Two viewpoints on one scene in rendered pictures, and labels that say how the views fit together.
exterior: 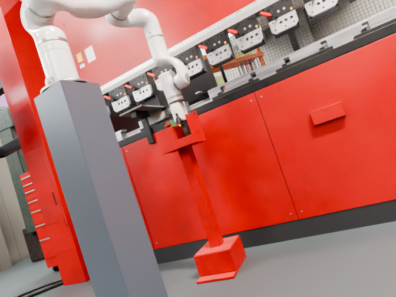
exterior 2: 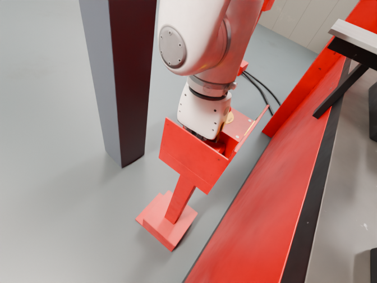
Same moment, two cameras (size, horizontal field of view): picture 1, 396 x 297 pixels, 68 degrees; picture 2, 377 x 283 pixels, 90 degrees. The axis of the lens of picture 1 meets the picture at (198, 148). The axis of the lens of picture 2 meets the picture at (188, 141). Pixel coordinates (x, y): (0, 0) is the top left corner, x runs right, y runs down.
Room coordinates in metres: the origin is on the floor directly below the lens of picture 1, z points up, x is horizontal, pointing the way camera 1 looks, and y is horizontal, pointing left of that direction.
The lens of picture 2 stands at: (1.50, -0.28, 1.08)
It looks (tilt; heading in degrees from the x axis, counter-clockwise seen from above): 48 degrees down; 88
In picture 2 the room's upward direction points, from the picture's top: 19 degrees clockwise
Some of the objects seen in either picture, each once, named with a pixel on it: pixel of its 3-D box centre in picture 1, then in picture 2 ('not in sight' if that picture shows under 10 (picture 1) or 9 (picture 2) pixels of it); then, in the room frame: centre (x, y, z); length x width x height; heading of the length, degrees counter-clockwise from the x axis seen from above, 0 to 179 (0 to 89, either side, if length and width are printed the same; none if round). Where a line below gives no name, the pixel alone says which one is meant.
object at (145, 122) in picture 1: (144, 127); (334, 81); (1.85, 0.28, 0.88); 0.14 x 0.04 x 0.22; 155
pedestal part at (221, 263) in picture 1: (219, 258); (166, 216); (1.53, 0.08, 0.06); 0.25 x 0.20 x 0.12; 157
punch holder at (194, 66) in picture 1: (191, 63); not in sight; (1.86, -0.14, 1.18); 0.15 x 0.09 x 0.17; 65
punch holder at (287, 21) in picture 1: (281, 17); not in sight; (1.61, -0.68, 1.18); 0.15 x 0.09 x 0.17; 65
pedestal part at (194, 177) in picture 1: (200, 195); (183, 193); (1.56, 0.07, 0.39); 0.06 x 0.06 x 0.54; 67
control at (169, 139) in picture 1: (179, 131); (211, 132); (1.56, 0.07, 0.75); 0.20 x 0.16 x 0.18; 67
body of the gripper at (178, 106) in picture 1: (179, 111); (203, 106); (1.51, 0.03, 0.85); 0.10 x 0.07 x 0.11; 157
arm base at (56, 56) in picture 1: (60, 69); not in sight; (1.15, 0.42, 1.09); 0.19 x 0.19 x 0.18
